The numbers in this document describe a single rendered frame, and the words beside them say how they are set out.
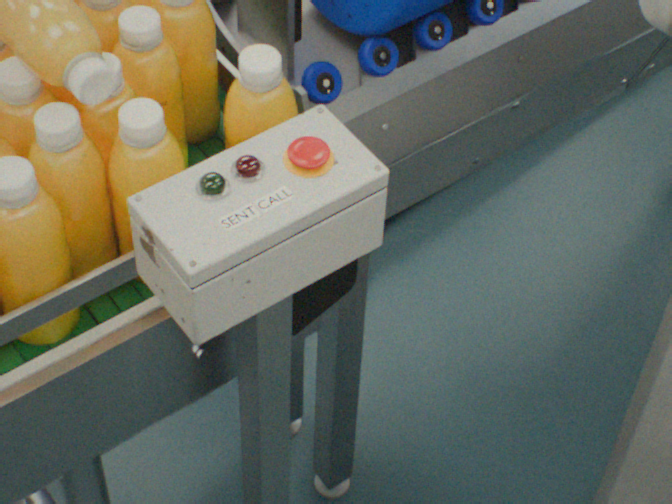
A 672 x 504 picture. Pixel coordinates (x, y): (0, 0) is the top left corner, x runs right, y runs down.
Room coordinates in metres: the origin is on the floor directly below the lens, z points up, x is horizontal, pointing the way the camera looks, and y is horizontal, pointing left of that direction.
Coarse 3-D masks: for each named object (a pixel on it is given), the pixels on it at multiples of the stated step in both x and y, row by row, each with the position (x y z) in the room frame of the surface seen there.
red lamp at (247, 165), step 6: (246, 156) 0.75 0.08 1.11; (252, 156) 0.75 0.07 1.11; (240, 162) 0.74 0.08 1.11; (246, 162) 0.74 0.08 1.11; (252, 162) 0.74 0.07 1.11; (258, 162) 0.75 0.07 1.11; (240, 168) 0.74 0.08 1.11; (246, 168) 0.74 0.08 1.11; (252, 168) 0.74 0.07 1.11; (258, 168) 0.74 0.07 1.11; (240, 174) 0.74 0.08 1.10; (246, 174) 0.73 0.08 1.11; (252, 174) 0.74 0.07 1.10
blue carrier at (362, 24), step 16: (320, 0) 1.13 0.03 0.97; (336, 0) 1.10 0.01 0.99; (352, 0) 1.08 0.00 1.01; (368, 0) 1.06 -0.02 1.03; (384, 0) 1.04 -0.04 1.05; (400, 0) 1.02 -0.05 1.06; (416, 0) 1.03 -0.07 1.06; (432, 0) 1.05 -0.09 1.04; (448, 0) 1.08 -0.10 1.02; (336, 16) 1.10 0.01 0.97; (352, 16) 1.08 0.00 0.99; (368, 16) 1.06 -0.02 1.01; (384, 16) 1.04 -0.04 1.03; (400, 16) 1.03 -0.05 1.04; (416, 16) 1.06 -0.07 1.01; (352, 32) 1.08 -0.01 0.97; (368, 32) 1.06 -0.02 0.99; (384, 32) 1.05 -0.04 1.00
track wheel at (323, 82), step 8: (312, 64) 1.01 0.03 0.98; (320, 64) 1.01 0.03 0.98; (328, 64) 1.01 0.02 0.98; (304, 72) 1.00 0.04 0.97; (312, 72) 1.00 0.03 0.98; (320, 72) 1.00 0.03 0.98; (328, 72) 1.01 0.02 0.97; (336, 72) 1.01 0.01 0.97; (304, 80) 1.00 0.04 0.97; (312, 80) 0.99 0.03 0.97; (320, 80) 1.00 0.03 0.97; (328, 80) 1.00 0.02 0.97; (336, 80) 1.01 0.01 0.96; (304, 88) 0.99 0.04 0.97; (312, 88) 0.99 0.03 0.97; (320, 88) 0.99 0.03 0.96; (328, 88) 1.00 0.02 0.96; (336, 88) 1.00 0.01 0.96; (312, 96) 0.98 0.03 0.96; (320, 96) 0.99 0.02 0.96; (328, 96) 0.99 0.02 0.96; (336, 96) 0.99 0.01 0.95
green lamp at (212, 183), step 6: (204, 174) 0.73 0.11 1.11; (210, 174) 0.73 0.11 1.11; (216, 174) 0.73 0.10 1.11; (204, 180) 0.72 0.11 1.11; (210, 180) 0.72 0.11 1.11; (216, 180) 0.72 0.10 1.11; (222, 180) 0.72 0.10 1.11; (204, 186) 0.72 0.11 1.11; (210, 186) 0.71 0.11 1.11; (216, 186) 0.72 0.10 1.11; (222, 186) 0.72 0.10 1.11; (204, 192) 0.71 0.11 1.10; (210, 192) 0.71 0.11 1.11; (216, 192) 0.71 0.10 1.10
